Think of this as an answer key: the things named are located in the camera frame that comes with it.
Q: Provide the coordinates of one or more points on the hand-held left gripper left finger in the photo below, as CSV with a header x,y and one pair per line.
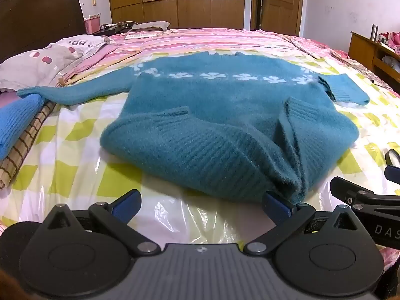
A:
x,y
126,204

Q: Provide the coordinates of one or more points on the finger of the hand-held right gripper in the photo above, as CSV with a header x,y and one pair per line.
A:
x,y
393,173
386,206

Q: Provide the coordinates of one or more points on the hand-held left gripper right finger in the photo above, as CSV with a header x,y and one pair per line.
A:
x,y
275,207

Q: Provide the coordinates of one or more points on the teal knit sweater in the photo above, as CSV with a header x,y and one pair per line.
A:
x,y
212,115

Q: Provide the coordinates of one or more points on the beige brown-striped cloth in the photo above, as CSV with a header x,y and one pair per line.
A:
x,y
22,150

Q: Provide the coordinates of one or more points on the wooden cabinet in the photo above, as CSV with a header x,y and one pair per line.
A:
x,y
362,50

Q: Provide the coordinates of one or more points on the pink floral cloth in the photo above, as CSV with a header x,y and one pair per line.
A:
x,y
390,39

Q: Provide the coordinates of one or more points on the blue knit sweater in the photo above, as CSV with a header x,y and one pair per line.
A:
x,y
15,122

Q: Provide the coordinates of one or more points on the metal cylinder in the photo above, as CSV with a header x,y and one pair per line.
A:
x,y
374,32

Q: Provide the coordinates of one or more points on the grey pillow with pink print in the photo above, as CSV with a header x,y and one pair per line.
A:
x,y
37,62

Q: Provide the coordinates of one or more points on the white flat packet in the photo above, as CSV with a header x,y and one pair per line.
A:
x,y
140,35

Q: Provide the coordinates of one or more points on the grey folded cloth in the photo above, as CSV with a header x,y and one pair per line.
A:
x,y
150,26

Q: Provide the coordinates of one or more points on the pink storage box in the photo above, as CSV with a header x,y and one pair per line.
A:
x,y
93,25

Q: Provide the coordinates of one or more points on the wooden door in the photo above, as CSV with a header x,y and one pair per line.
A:
x,y
281,3

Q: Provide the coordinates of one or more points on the wooden wardrobe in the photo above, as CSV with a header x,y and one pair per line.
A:
x,y
175,0

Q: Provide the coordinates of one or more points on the dark wooden headboard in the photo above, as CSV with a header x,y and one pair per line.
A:
x,y
37,12

